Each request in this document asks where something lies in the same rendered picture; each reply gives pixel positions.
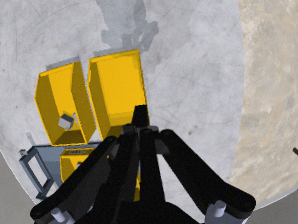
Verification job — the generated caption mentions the dark blue-grey metal shelf rack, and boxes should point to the dark blue-grey metal shelf rack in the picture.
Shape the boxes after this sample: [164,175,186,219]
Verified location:
[18,142,100,202]

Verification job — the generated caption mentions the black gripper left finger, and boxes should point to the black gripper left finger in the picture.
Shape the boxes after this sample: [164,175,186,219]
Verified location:
[30,105,141,224]

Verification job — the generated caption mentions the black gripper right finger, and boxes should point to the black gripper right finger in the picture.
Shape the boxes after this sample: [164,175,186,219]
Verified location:
[138,104,256,224]

